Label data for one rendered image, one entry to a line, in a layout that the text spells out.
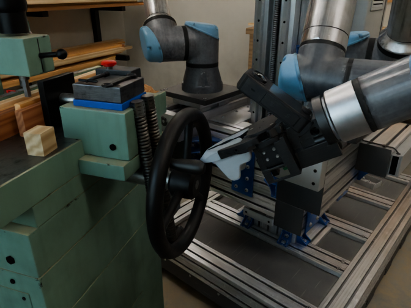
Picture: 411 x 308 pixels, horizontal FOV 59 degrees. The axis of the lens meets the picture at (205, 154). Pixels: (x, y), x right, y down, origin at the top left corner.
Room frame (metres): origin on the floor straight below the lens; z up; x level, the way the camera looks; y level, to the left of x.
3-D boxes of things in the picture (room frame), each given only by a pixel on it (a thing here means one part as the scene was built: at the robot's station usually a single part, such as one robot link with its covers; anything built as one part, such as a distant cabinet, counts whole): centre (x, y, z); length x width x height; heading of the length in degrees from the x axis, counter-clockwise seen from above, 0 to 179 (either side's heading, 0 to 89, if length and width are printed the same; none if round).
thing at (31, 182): (0.69, 0.26, 0.87); 0.61 x 0.30 x 0.06; 161
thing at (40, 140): (0.56, 0.27, 0.92); 0.04 x 0.03 x 0.04; 168
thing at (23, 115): (0.70, 0.31, 0.92); 0.17 x 0.02 x 0.05; 161
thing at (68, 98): (0.69, 0.26, 0.95); 0.09 x 0.07 x 0.09; 161
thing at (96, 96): (0.67, 0.17, 0.99); 0.13 x 0.11 x 0.06; 161
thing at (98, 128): (0.66, 0.18, 0.91); 0.15 x 0.14 x 0.09; 161
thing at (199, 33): (1.30, 0.02, 0.98); 0.13 x 0.12 x 0.14; 106
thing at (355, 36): (0.97, -0.37, 0.98); 0.13 x 0.12 x 0.14; 64
